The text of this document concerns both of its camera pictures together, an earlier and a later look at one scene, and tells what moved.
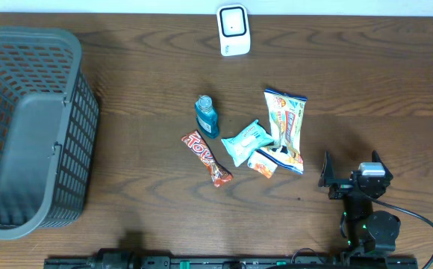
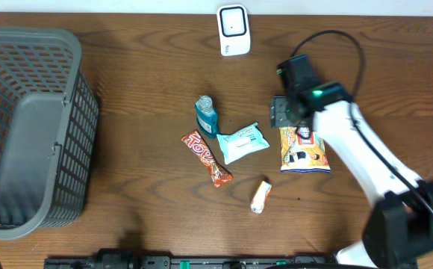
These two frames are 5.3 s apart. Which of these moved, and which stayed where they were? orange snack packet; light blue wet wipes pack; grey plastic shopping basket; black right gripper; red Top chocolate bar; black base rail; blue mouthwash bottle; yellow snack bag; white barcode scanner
Moved: light blue wet wipes pack; yellow snack bag; orange snack packet; black right gripper
Stayed: grey plastic shopping basket; red Top chocolate bar; white barcode scanner; black base rail; blue mouthwash bottle
